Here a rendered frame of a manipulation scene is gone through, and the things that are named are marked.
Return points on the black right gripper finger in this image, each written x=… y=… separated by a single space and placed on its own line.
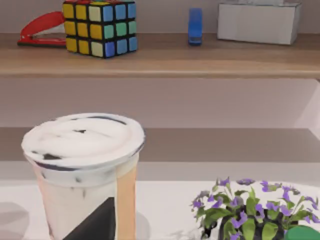
x=100 y=222

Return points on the white milk tea cup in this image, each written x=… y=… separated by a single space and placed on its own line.
x=82 y=175

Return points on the purple flower potted plant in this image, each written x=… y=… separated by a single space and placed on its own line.
x=252 y=215

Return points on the wooden shelf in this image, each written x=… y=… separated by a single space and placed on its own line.
x=160 y=60

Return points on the colourful puzzle cube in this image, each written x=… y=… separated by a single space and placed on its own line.
x=100 y=27

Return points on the red stapler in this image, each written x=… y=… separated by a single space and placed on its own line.
x=41 y=31

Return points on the green round object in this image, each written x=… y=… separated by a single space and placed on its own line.
x=302 y=233

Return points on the blue stapler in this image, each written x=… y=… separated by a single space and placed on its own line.
x=195 y=26

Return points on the white tissue box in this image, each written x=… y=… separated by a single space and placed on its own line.
x=257 y=22

